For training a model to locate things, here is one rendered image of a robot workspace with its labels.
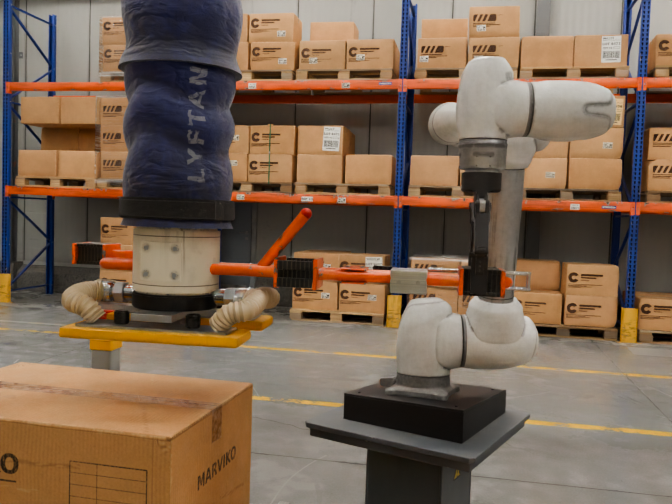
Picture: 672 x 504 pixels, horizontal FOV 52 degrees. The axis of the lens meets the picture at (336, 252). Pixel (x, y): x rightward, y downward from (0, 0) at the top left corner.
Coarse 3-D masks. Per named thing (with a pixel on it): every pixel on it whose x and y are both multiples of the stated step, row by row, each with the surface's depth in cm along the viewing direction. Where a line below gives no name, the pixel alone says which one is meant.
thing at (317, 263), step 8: (280, 256) 135; (280, 264) 130; (288, 264) 130; (296, 264) 129; (304, 264) 129; (312, 264) 129; (320, 264) 134; (280, 272) 131; (288, 272) 131; (296, 272) 130; (304, 272) 130; (312, 272) 130; (280, 280) 130; (288, 280) 130; (296, 280) 130; (304, 280) 129; (312, 280) 130; (320, 280) 135; (312, 288) 130
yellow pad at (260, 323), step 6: (132, 312) 146; (108, 318) 145; (204, 318) 143; (210, 318) 143; (258, 318) 145; (264, 318) 146; (270, 318) 148; (204, 324) 142; (234, 324) 141; (240, 324) 141; (246, 324) 141; (252, 324) 141; (258, 324) 141; (264, 324) 142; (270, 324) 148; (252, 330) 141; (258, 330) 141
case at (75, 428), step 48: (0, 384) 145; (48, 384) 146; (96, 384) 148; (144, 384) 149; (192, 384) 150; (240, 384) 152; (0, 432) 122; (48, 432) 120; (96, 432) 118; (144, 432) 117; (192, 432) 123; (240, 432) 147; (0, 480) 123; (48, 480) 120; (96, 480) 118; (144, 480) 116; (192, 480) 124; (240, 480) 148
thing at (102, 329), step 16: (96, 320) 130; (112, 320) 133; (128, 320) 129; (192, 320) 126; (64, 336) 126; (80, 336) 126; (96, 336) 125; (112, 336) 125; (128, 336) 124; (144, 336) 124; (160, 336) 124; (176, 336) 123; (192, 336) 123; (208, 336) 123; (224, 336) 123; (240, 336) 124
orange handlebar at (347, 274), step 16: (112, 256) 166; (128, 256) 165; (224, 272) 133; (240, 272) 133; (256, 272) 132; (272, 272) 132; (320, 272) 131; (336, 272) 131; (352, 272) 130; (368, 272) 130; (384, 272) 130; (432, 272) 133
